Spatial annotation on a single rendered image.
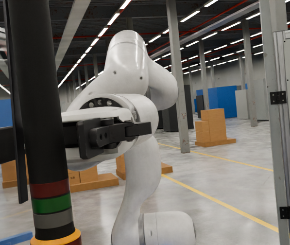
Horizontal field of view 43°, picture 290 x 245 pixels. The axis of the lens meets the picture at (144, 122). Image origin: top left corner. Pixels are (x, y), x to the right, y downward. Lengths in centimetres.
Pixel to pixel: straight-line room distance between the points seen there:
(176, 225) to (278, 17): 639
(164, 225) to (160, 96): 34
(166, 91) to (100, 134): 64
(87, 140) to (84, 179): 768
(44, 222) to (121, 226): 69
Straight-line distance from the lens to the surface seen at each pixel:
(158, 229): 100
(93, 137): 30
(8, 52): 34
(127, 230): 100
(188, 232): 101
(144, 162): 96
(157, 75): 92
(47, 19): 33
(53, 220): 32
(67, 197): 32
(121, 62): 67
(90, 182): 793
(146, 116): 53
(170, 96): 95
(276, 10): 720
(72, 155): 38
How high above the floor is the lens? 169
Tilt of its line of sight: 3 degrees down
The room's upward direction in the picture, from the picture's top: 6 degrees counter-clockwise
